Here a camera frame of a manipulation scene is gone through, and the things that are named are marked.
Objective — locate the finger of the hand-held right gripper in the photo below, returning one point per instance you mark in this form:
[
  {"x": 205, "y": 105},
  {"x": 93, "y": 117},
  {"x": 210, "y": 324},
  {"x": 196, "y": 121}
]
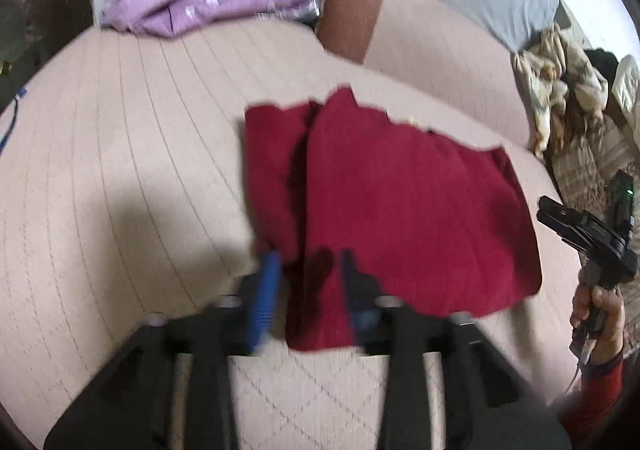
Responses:
[
  {"x": 570, "y": 237},
  {"x": 560, "y": 211}
]

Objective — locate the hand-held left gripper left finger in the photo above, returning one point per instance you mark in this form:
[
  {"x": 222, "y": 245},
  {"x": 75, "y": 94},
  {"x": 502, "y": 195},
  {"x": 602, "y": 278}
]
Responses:
[{"x": 265, "y": 290}]

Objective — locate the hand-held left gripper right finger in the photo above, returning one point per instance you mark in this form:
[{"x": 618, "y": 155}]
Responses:
[{"x": 367, "y": 319}]

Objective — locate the dark red sweater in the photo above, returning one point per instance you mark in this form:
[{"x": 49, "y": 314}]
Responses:
[{"x": 415, "y": 210}]

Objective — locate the person's right hand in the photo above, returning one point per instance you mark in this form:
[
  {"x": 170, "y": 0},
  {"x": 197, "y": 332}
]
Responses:
[{"x": 607, "y": 325}]

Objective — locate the brown patterned mat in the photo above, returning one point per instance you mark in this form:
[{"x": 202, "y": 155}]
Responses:
[{"x": 585, "y": 164}]

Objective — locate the beige patterned crumpled blanket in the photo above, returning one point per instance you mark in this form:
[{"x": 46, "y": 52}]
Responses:
[{"x": 545, "y": 79}]

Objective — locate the white cloth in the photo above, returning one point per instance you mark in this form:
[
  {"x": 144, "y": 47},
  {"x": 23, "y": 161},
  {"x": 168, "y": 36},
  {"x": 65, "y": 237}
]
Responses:
[{"x": 627, "y": 79}]

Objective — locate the brown and pink bolster pillow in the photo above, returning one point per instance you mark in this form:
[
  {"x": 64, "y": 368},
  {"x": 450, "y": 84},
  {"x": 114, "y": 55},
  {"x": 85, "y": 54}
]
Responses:
[{"x": 425, "y": 44}]

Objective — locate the wooden cabinet with glass door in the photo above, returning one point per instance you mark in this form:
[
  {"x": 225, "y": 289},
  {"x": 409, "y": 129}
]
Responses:
[{"x": 35, "y": 14}]

